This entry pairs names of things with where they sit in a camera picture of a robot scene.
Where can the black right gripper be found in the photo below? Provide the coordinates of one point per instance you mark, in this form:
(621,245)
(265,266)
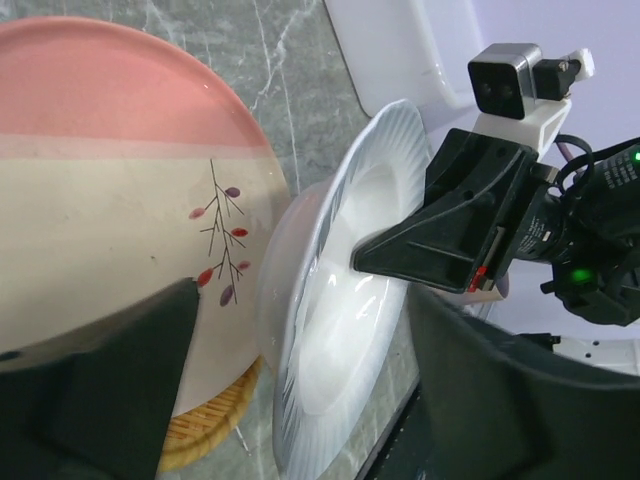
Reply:
(485,205)

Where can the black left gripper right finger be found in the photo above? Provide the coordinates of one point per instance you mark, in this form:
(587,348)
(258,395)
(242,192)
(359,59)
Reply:
(492,405)

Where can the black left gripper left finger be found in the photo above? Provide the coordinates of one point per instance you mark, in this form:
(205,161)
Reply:
(96,402)

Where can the orange woven pattern plate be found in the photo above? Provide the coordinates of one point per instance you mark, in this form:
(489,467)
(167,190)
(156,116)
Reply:
(195,433)

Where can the white ribbed deep plate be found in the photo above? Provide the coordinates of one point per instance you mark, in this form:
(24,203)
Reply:
(325,327)

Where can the pink cream floral plate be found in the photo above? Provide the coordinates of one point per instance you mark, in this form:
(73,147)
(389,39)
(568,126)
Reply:
(127,164)

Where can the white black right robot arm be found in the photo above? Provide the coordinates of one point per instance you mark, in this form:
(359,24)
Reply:
(597,277)

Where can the white plastic bin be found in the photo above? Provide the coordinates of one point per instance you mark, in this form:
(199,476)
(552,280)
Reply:
(405,49)

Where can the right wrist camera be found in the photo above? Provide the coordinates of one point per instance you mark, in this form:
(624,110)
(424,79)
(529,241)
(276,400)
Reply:
(502,79)

